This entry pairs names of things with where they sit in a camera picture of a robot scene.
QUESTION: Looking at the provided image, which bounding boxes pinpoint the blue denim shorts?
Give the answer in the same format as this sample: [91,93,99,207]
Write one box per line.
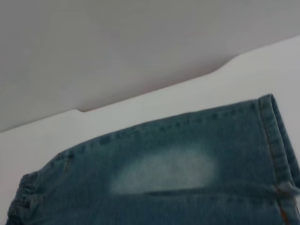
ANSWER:
[7,93,300,225]

